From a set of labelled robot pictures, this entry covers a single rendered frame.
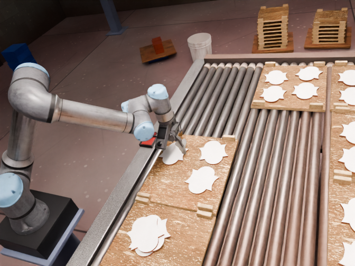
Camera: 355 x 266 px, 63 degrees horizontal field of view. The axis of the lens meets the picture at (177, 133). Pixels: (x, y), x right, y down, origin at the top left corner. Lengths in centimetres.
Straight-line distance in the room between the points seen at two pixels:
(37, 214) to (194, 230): 64
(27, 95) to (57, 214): 57
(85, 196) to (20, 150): 155
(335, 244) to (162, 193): 64
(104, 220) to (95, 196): 142
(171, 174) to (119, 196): 25
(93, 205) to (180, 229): 160
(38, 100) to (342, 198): 107
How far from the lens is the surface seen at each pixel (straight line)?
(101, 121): 102
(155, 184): 128
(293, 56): 197
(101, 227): 128
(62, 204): 139
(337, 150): 136
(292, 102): 160
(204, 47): 377
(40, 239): 134
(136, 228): 116
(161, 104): 118
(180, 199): 121
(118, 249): 117
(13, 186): 125
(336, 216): 116
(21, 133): 122
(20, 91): 102
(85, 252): 125
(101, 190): 271
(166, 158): 136
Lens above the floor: 189
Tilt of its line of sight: 40 degrees down
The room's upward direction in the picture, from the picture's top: 16 degrees counter-clockwise
